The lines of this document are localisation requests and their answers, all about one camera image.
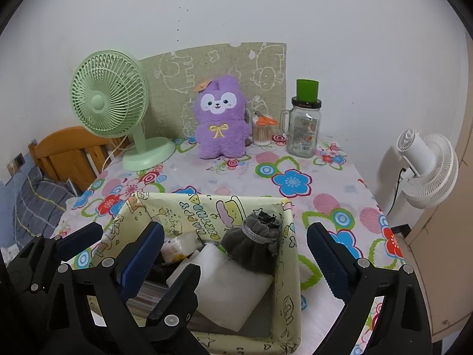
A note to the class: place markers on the grey scrunchie pouch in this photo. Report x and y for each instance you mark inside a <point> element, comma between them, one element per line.
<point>254,245</point>

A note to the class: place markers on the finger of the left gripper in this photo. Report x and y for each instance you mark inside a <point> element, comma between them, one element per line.
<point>71,245</point>

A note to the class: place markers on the orange wooden chair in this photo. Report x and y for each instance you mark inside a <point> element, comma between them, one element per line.
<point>76,155</point>

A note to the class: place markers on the cartoon printed tissue pack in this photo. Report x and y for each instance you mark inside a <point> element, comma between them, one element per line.
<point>180,247</point>

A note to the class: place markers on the white floor fan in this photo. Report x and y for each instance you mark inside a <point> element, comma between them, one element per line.
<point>433,168</point>

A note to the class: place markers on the green desk fan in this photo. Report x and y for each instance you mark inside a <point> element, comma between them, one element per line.
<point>109,96</point>

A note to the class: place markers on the yellow cartoon fabric storage box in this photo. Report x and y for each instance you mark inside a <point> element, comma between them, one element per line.
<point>275,325</point>

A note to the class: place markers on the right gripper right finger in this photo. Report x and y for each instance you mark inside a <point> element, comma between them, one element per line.
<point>340,268</point>

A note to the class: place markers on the glass jar with green lid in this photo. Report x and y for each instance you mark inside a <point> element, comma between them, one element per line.
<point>300,124</point>

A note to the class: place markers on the cartoon cardboard sheet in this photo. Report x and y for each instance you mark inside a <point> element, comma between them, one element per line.
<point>174,79</point>

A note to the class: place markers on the white sponge block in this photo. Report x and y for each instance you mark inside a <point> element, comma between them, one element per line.
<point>227,293</point>

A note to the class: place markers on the green tissue pack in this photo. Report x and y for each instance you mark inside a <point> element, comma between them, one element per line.
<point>146,299</point>

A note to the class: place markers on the toothpick holder with orange lid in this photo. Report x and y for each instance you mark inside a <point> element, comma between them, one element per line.
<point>262,129</point>

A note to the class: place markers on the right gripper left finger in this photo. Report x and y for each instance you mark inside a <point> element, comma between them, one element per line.
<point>130,269</point>

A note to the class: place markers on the floral tablecloth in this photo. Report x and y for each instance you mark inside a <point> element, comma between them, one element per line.
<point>326,188</point>

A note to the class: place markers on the purple plush toy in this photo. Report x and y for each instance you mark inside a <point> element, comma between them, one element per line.
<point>219,111</point>

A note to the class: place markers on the blue plaid bedding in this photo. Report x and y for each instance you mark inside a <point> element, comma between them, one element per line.
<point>40,204</point>

